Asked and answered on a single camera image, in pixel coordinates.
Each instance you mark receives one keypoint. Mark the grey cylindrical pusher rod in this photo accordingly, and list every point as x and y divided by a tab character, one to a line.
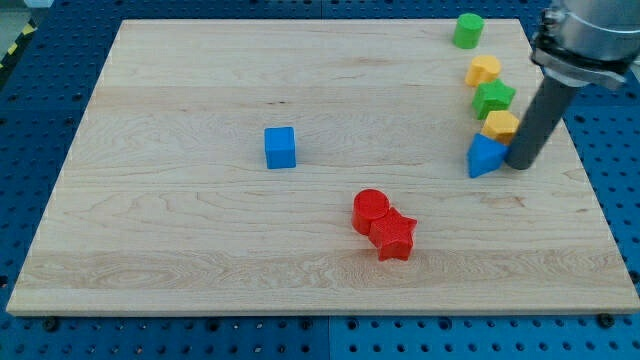
543	114

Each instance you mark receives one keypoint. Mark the blue triangle block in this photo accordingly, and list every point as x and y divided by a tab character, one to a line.
484	155

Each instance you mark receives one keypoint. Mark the blue cube block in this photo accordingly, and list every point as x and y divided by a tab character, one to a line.
280	147

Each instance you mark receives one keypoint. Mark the green star block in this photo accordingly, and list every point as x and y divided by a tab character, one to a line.
492	96

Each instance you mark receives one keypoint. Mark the yellow hexagon block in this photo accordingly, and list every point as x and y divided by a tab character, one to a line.
501	126

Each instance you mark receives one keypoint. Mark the yellow heart block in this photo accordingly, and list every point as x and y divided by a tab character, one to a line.
483	68

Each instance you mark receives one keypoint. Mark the green cylinder block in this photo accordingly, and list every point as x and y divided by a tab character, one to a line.
468	30

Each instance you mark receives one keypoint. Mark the red star block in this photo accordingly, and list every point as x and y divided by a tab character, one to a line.
392	235

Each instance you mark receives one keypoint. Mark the red cylinder block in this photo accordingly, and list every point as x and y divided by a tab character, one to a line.
368	205

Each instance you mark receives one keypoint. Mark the black screw bottom right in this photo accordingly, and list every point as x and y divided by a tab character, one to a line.
605	320

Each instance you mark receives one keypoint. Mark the black screw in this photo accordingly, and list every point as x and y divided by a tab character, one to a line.
50	324
605	320

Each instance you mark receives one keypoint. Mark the light wooden board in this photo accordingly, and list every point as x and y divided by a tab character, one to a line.
165	206

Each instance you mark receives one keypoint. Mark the black screw bottom left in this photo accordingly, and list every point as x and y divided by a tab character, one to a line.
50	324

